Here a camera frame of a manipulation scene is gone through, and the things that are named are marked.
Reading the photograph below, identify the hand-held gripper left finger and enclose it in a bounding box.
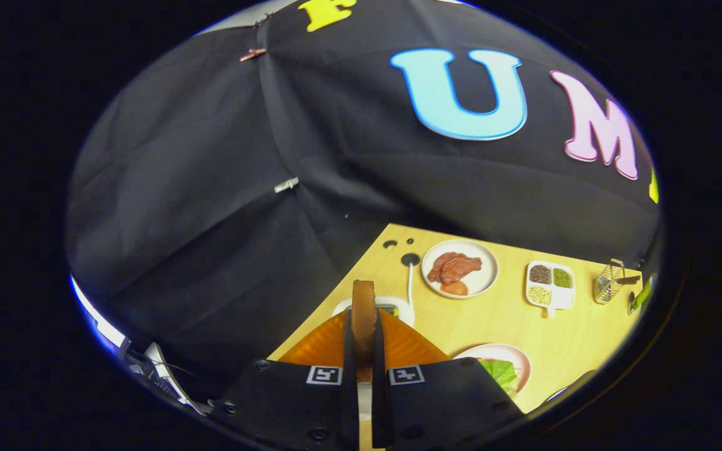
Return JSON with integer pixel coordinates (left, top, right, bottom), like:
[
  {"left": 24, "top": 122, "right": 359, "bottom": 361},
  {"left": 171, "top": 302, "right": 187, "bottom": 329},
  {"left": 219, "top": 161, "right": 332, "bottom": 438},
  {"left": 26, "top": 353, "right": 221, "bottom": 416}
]
[{"left": 211, "top": 309, "right": 360, "bottom": 451}]

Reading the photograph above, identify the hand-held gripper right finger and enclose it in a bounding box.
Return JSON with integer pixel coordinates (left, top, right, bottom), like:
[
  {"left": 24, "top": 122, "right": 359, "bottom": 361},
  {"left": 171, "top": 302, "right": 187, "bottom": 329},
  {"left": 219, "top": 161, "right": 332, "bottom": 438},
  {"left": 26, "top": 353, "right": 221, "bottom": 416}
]
[{"left": 370, "top": 309, "right": 525, "bottom": 450}]

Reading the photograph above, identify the toasted bread slice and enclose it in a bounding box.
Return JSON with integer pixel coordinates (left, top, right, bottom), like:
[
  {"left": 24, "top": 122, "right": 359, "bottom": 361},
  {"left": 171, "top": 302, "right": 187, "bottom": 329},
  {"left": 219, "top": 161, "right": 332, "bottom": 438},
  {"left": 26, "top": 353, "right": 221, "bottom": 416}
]
[{"left": 352, "top": 280, "right": 379, "bottom": 383}]

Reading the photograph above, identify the white toaster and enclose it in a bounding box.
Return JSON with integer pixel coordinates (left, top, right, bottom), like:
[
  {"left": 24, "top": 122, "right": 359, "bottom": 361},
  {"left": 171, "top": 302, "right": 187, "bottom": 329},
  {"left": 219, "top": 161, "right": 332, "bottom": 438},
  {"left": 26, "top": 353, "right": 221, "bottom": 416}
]
[{"left": 332, "top": 296, "right": 416, "bottom": 422}]

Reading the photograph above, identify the green lettuce leaf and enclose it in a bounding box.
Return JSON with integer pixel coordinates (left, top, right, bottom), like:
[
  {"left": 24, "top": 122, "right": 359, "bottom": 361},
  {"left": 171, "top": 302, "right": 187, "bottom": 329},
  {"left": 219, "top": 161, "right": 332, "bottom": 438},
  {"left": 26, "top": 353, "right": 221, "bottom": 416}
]
[{"left": 477, "top": 358, "right": 520, "bottom": 395}]

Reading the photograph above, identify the white plate with lettuce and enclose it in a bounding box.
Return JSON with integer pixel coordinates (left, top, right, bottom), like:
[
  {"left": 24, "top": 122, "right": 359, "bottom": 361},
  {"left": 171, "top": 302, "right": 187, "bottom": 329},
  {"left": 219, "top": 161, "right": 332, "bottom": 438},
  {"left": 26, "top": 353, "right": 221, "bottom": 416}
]
[{"left": 453, "top": 343, "right": 531, "bottom": 397}]

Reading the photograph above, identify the red meat slice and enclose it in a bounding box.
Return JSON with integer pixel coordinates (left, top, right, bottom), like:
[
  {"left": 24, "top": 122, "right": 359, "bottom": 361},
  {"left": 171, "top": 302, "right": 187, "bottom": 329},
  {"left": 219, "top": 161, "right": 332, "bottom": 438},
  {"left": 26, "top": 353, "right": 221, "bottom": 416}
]
[{"left": 427, "top": 252, "right": 483, "bottom": 286}]

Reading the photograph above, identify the white plate with meat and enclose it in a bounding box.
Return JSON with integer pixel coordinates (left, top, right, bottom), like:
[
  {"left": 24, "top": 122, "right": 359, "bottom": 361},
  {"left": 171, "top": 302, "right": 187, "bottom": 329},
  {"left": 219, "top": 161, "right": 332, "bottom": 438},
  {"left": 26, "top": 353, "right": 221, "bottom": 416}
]
[{"left": 421, "top": 239, "right": 500, "bottom": 299}]

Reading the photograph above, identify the white divided condiment dish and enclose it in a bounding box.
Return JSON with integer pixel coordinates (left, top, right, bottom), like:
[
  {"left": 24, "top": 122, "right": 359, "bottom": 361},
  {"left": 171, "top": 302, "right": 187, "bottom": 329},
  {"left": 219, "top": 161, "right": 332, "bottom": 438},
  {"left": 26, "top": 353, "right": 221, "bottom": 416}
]
[{"left": 525, "top": 261, "right": 576, "bottom": 317}]

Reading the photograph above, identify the black backdrop cloth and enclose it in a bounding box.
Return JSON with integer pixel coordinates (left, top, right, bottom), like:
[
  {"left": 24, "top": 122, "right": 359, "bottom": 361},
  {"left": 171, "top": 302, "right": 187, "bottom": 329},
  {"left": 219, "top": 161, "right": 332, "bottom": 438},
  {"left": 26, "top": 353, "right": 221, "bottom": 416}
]
[{"left": 66, "top": 0, "right": 661, "bottom": 408}]

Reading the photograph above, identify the green bottle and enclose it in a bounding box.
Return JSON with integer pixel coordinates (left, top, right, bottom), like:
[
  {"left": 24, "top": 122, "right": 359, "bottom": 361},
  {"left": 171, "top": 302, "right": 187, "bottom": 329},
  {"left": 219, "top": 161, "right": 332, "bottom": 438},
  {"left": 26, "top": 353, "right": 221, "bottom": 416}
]
[{"left": 627, "top": 276, "right": 653, "bottom": 316}]

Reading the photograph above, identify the wire mesh basket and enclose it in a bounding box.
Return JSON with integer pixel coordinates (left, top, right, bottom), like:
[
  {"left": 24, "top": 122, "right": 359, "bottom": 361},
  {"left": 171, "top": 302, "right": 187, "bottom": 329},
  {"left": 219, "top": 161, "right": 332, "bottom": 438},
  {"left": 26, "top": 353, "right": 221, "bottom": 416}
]
[{"left": 593, "top": 259, "right": 626, "bottom": 304}]

